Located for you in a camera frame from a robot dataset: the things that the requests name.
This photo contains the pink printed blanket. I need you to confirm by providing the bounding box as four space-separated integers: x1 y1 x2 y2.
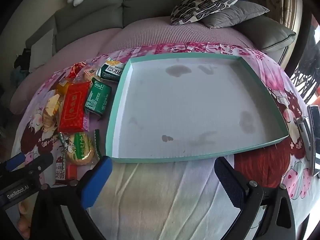
12 41 320 240

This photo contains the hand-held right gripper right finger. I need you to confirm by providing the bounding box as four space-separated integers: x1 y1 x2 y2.
214 156 297 240

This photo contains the small red and white packet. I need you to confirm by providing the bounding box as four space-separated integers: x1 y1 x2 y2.
54 162 80 187

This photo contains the dark cloth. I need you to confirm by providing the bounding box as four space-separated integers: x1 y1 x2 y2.
12 47 32 70

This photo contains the green and white snack packet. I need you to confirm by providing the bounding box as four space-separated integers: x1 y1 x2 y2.
100 58 126 82

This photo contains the black metal railing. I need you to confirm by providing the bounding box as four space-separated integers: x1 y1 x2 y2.
291 65 320 103

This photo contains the large red snack packet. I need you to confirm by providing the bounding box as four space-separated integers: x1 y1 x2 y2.
58 81 92 133

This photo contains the clear bread packet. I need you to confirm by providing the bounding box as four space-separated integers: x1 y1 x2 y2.
75 66 100 84

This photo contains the pink textured sofa cover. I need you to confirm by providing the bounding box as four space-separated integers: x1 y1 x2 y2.
10 16 253 115

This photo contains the person's left hand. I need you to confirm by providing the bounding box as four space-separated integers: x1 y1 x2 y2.
15 202 34 239

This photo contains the black and white patterned pillow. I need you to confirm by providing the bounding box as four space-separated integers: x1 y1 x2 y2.
170 0 245 26

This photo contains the dark green snack packet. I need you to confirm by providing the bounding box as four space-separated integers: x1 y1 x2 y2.
84 77 112 117

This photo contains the silver stand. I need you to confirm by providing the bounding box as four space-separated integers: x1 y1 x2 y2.
296 116 316 175

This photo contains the grey pillow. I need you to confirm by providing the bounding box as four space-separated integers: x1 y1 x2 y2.
202 0 270 29

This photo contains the green label rice cracker packet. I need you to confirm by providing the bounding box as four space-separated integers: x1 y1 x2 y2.
59 129 102 167

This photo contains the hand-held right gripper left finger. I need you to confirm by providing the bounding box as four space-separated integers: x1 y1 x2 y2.
30 156 113 240

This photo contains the shiny red cracker packet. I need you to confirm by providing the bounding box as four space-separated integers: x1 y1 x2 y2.
65 61 87 80

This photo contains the gold cracker packet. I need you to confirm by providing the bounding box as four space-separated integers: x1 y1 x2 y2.
42 94 63 133

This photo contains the dark phone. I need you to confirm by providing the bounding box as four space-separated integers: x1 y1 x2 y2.
307 104 320 140

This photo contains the teal shallow box tray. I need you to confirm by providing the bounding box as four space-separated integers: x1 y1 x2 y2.
105 53 290 164

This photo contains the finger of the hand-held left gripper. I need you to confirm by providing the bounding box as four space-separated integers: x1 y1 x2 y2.
0 152 27 173
7 152 54 182

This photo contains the patterned beige curtain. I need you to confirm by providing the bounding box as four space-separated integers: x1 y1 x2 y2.
260 0 300 28

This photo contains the white cushion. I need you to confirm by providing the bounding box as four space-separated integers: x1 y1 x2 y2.
29 29 54 73

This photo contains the grey-green sofa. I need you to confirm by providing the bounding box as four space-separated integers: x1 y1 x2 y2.
5 0 297 63

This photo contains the yellow snack packet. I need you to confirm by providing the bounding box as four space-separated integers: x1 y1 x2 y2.
55 78 73 95

